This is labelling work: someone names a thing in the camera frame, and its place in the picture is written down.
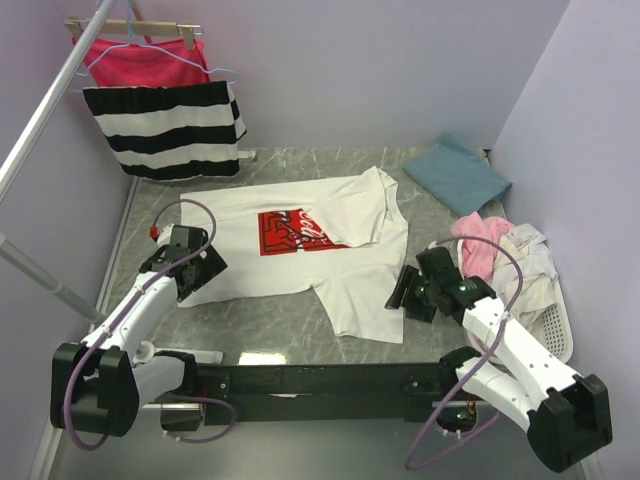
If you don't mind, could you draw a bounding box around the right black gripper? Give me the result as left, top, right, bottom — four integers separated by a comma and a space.
384, 264, 439, 324

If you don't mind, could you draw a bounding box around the white laundry basket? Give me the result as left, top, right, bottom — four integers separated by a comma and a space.
457, 239, 576, 364

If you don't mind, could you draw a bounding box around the pile of white clothes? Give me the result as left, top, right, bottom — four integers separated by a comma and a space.
451, 213, 558, 329

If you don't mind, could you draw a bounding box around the light blue wire hanger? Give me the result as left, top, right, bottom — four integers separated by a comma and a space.
69, 0, 240, 96

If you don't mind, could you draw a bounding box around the white rack foot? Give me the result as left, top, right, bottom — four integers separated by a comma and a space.
132, 341, 224, 365

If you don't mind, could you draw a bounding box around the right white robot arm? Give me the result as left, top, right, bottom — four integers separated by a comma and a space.
386, 246, 613, 473

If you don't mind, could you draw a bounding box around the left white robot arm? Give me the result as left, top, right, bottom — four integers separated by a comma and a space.
50, 225, 227, 451

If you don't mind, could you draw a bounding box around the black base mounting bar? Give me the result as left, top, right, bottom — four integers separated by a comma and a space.
139, 360, 501, 431

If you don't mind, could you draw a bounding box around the wooden clip hanger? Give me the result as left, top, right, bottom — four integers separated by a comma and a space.
63, 17, 205, 50

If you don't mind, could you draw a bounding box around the white coca cola t shirt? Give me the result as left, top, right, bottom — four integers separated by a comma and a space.
180, 167, 409, 344

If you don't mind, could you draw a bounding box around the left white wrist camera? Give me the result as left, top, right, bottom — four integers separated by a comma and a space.
149, 225, 173, 246

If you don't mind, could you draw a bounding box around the silver clothes rack pole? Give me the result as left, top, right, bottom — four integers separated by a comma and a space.
1, 0, 116, 323

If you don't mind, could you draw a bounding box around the folded blue t shirt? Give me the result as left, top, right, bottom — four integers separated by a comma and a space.
404, 134, 512, 217

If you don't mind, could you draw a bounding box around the black and white striped garment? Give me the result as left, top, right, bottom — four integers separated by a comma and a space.
83, 81, 247, 181

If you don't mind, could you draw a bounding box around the pink red garment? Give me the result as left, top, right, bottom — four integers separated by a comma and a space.
72, 38, 210, 90

